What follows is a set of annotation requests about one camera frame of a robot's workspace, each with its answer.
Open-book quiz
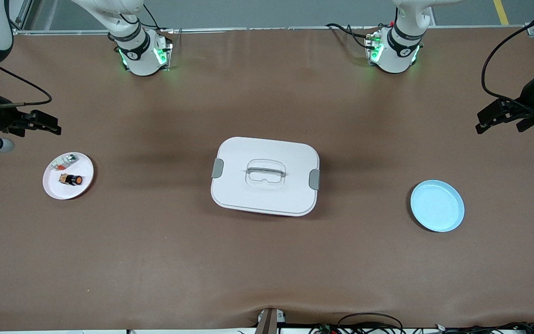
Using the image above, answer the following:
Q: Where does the brown table mat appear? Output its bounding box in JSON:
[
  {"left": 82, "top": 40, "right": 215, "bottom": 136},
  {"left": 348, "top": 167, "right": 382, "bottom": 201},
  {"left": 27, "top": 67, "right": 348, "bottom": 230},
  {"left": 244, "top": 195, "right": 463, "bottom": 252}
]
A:
[{"left": 0, "top": 27, "right": 534, "bottom": 331}]

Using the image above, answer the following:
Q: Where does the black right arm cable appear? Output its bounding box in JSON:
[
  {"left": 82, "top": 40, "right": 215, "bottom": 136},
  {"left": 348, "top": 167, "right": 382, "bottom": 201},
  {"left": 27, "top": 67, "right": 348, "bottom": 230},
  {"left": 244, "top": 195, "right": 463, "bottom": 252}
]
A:
[{"left": 0, "top": 64, "right": 53, "bottom": 108}]

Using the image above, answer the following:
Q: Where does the black looped cable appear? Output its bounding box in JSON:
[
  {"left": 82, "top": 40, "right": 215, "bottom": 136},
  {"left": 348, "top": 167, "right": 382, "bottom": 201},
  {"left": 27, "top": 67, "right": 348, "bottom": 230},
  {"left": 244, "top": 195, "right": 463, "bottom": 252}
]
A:
[{"left": 337, "top": 313, "right": 404, "bottom": 334}]

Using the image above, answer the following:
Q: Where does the black cable tangle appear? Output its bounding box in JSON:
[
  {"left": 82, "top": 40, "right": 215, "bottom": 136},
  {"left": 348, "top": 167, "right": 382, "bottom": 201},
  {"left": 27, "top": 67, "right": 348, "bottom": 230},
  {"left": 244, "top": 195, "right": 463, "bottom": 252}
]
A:
[{"left": 434, "top": 321, "right": 534, "bottom": 334}]

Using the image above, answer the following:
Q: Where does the white lidded storage box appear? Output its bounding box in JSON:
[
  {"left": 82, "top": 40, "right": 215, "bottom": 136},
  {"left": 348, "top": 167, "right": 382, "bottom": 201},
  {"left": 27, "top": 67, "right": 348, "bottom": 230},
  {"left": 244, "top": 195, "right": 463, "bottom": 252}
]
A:
[{"left": 210, "top": 136, "right": 320, "bottom": 217}]

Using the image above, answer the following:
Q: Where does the pink round plate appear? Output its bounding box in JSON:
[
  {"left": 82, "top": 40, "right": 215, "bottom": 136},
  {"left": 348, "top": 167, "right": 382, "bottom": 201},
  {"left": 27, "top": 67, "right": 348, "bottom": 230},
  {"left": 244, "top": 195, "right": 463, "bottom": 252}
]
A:
[{"left": 43, "top": 151, "right": 95, "bottom": 200}]

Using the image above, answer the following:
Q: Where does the brown and white bracket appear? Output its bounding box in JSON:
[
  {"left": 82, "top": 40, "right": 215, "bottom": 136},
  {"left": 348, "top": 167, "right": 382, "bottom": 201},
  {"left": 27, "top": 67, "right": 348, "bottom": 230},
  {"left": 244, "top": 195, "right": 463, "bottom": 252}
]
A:
[{"left": 254, "top": 308, "right": 287, "bottom": 334}]

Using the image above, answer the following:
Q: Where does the black left base cable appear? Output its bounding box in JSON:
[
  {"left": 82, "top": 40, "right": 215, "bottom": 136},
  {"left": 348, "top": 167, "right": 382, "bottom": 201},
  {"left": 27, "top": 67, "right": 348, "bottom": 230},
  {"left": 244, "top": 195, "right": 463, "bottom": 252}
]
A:
[{"left": 325, "top": 22, "right": 374, "bottom": 49}]

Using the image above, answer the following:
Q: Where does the light blue round plate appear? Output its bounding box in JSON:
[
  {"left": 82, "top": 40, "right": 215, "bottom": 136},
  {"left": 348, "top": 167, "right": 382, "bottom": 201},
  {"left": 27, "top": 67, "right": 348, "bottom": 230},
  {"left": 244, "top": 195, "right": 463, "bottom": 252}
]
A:
[{"left": 410, "top": 180, "right": 465, "bottom": 232}]

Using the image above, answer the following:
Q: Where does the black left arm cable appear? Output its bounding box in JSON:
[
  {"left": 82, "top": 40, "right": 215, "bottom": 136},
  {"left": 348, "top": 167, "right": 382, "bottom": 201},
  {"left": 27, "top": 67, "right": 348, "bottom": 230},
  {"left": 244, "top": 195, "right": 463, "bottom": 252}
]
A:
[{"left": 481, "top": 0, "right": 534, "bottom": 115}]

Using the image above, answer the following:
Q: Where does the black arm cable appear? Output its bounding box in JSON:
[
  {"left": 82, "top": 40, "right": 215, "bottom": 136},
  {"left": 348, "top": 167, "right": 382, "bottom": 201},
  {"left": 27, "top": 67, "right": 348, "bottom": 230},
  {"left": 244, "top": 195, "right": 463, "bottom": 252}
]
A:
[
  {"left": 0, "top": 64, "right": 53, "bottom": 108},
  {"left": 481, "top": 0, "right": 534, "bottom": 115}
]

